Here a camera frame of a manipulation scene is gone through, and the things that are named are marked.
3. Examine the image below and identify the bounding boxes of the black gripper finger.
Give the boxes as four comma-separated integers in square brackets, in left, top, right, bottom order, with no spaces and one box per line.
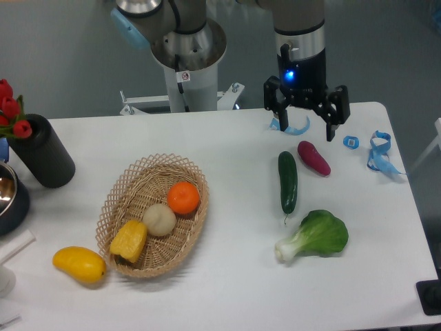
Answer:
[318,85,351,141]
[263,76,291,132]

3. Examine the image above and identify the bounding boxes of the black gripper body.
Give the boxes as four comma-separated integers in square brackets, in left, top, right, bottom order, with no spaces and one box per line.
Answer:
[277,43,333,120]

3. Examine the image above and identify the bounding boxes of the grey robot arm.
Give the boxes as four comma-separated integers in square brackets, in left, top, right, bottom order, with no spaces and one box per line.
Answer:
[111,1,350,140]

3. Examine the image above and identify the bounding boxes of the woven wicker basket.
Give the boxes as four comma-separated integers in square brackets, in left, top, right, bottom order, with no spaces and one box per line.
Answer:
[96,154,209,279]

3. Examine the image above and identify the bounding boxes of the yellow pepper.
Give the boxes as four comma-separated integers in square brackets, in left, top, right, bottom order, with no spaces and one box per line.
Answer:
[110,220,147,263]

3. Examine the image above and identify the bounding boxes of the blue tape strip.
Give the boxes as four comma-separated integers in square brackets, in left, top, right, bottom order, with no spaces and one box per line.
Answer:
[269,117,311,136]

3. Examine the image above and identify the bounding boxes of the small blue tape roll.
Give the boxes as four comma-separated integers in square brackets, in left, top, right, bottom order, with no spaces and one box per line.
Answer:
[343,135,360,150]

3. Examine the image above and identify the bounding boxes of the purple sweet potato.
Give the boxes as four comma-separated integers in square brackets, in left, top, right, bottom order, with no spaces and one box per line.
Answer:
[297,141,331,177]

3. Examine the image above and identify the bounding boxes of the blue crumpled ribbon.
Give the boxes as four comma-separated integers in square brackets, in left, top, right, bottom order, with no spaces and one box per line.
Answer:
[367,130,406,175]

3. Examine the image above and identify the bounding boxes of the green cucumber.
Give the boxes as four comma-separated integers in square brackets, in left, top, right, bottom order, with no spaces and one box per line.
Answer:
[278,151,298,223]

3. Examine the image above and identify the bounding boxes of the green bok choy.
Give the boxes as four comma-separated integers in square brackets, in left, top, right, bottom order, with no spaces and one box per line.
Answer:
[274,210,349,262]

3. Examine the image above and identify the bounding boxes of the orange fruit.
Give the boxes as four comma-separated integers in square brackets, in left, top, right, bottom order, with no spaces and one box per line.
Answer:
[167,181,200,214]

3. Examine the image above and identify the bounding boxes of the black device at edge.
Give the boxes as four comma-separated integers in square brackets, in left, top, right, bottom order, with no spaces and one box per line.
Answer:
[416,279,440,316]

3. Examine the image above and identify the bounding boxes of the black cylindrical vase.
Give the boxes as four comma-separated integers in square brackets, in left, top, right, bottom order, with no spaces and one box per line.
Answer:
[8,114,76,188]

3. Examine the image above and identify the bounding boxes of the yellow mango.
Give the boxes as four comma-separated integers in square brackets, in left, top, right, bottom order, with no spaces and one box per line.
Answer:
[52,246,107,283]

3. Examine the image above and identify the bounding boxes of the red artificial tulips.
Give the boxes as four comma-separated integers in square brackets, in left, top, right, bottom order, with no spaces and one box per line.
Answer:
[1,79,32,139]

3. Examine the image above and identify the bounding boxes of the dark metal pot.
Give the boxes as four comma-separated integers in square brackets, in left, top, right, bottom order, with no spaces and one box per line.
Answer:
[1,161,30,236]

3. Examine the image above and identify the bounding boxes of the white stand object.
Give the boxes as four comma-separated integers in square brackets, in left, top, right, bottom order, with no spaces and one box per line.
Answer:
[1,230,36,299]

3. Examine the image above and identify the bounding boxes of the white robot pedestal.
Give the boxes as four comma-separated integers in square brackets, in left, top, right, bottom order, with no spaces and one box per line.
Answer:
[119,62,245,116]

